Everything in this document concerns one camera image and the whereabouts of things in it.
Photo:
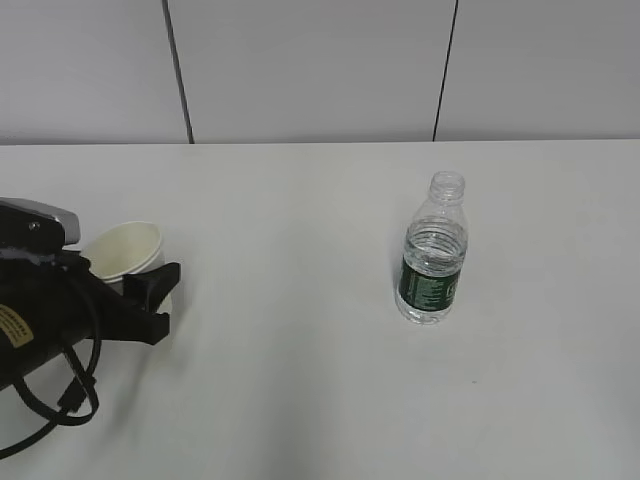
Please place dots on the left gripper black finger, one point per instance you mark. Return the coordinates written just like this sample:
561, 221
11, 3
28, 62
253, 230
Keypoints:
150, 289

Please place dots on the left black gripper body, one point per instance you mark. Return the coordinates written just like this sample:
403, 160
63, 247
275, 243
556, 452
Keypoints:
119, 319

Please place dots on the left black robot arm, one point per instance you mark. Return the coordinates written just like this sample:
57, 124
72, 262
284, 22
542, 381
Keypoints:
45, 307

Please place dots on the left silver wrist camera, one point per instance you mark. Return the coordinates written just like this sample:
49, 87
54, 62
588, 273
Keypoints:
34, 231

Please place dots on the white paper cup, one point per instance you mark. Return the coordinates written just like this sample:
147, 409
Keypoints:
131, 248

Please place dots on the clear water bottle green label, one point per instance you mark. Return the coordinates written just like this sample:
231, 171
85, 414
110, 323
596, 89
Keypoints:
435, 247

